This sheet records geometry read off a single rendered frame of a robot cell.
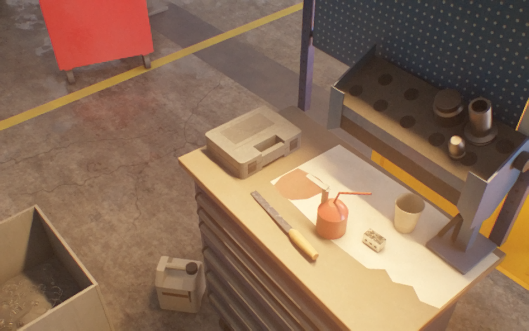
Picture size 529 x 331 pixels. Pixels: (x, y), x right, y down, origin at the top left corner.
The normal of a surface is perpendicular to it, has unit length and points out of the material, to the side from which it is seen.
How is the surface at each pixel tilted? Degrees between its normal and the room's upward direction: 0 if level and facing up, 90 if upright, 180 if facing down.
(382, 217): 0
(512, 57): 90
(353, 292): 0
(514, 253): 90
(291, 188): 27
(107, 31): 90
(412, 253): 0
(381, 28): 90
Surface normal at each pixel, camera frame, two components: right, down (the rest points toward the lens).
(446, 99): -0.36, -0.47
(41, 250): 0.66, 0.50
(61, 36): 0.39, 0.61
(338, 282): 0.00, -0.75
